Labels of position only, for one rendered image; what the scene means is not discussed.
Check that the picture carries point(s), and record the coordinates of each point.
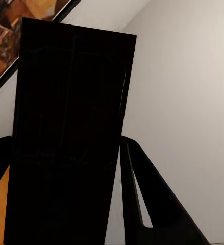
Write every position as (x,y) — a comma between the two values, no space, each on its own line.
(11,13)

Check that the mousetrap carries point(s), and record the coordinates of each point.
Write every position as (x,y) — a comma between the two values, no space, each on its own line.
(71,94)

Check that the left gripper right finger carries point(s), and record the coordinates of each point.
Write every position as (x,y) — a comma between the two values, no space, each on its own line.
(172,225)

